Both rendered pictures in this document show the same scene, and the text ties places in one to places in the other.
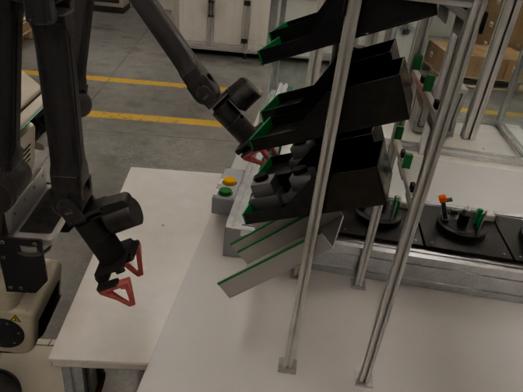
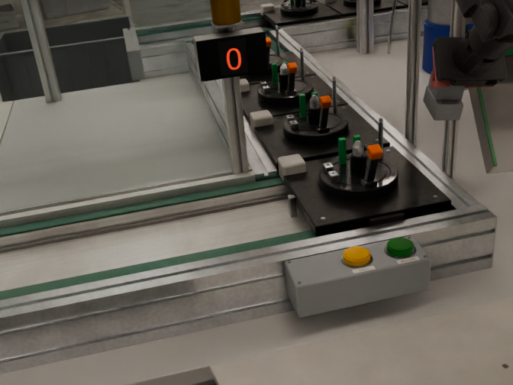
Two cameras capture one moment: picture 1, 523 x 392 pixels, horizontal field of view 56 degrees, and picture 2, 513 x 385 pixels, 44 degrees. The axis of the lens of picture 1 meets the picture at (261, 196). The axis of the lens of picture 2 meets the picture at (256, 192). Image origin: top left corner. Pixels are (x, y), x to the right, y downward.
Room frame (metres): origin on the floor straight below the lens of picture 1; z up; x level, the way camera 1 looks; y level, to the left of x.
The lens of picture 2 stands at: (1.72, 0.84, 1.52)
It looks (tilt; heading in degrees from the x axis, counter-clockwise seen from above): 28 degrees down; 255
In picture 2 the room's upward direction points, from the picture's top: 6 degrees counter-clockwise
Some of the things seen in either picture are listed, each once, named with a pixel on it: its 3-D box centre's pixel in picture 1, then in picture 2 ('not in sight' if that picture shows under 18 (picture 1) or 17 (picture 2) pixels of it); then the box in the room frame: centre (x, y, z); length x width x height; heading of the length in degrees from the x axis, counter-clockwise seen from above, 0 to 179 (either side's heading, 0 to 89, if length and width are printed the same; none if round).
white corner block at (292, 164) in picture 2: not in sight; (291, 168); (1.37, -0.21, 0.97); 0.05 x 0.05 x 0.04; 86
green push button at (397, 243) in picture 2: (225, 192); (400, 249); (1.32, 0.11, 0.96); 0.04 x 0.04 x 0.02
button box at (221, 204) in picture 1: (229, 190); (356, 274); (1.39, 0.11, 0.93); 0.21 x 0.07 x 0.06; 176
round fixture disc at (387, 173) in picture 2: not in sight; (358, 176); (1.28, -0.10, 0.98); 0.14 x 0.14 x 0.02
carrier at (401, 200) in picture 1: (380, 204); (314, 112); (1.27, -0.36, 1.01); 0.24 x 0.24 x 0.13; 86
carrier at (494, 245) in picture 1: (464, 217); (284, 79); (1.25, -0.60, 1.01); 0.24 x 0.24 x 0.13; 86
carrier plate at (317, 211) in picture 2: not in sight; (358, 186); (1.28, -0.10, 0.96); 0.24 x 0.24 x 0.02; 86
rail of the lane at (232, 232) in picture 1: (255, 171); (228, 285); (1.57, 0.03, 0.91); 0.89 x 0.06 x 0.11; 176
